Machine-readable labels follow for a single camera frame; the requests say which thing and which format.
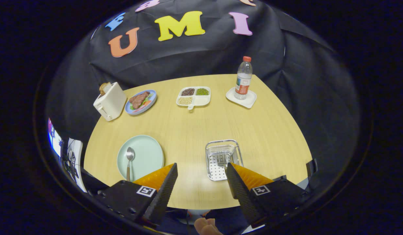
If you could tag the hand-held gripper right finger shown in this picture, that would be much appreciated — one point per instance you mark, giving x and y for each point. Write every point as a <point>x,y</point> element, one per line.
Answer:
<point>242,195</point>

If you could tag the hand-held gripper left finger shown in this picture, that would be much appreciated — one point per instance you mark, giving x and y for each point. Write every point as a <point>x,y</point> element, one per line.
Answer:
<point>162,195</point>

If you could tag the pale green plate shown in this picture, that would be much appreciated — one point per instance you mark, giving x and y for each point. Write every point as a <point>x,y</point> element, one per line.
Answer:
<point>147,156</point>

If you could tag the blue plate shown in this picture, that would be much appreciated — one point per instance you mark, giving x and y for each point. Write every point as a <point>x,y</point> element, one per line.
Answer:
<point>136,112</point>

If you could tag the white square coaster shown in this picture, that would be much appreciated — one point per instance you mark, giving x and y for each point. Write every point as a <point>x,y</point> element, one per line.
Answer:
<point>247,102</point>

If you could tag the white side desk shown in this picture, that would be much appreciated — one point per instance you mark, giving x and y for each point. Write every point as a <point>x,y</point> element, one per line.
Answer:
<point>78,153</point>

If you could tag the brown steak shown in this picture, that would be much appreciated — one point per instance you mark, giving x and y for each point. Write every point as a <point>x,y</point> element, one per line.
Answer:
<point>139,99</point>

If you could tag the white divided bean dish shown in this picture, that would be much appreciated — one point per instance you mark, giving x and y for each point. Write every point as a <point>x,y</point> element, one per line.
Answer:
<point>201,100</point>

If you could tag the white toaster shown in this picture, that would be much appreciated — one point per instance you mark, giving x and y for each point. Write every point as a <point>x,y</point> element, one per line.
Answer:
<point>110,102</point>

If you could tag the clear plastic water bottle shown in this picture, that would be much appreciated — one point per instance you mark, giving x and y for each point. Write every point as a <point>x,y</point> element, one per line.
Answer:
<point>243,81</point>

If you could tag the computer monitor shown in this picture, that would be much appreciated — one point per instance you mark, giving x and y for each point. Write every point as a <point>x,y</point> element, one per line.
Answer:
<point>54,140</point>

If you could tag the toast bread slice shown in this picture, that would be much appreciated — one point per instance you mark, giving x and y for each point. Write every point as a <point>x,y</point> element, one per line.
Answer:
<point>104,87</point>

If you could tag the black backdrop cloth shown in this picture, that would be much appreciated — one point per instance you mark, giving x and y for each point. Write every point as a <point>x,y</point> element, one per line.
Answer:
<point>195,55</point>

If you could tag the black table bracket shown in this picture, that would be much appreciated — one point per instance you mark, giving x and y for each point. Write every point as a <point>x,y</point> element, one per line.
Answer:
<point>311,168</point>

